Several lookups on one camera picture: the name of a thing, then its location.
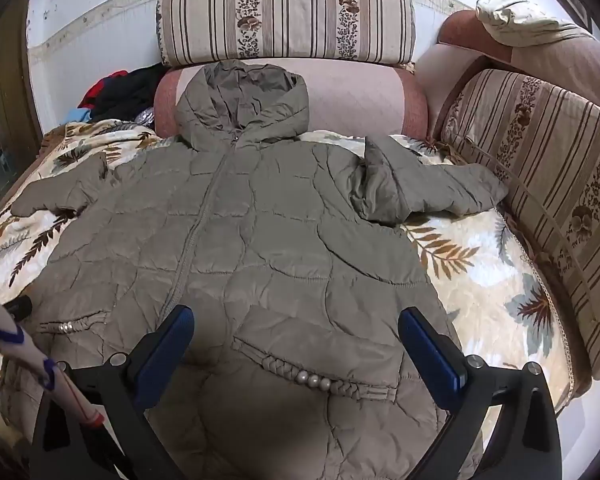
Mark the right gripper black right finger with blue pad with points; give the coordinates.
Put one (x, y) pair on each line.
(525, 441)

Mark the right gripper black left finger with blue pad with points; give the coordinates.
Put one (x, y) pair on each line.
(110, 437)

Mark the olive quilted hooded jacket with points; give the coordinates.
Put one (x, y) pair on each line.
(292, 257)

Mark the black and red clothes pile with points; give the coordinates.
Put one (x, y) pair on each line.
(123, 95)

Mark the wooden framed glass door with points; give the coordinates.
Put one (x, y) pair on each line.
(20, 131)

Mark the leaf pattern bed blanket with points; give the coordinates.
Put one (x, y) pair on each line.
(494, 299)

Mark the striped floral side cushion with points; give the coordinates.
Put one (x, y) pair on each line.
(544, 142)

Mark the pink bolster pillow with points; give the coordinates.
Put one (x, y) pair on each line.
(357, 99)

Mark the pink quilted folded blanket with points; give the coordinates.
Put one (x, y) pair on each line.
(465, 48)

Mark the striped floral back cushion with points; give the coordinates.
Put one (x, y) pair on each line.
(199, 31)

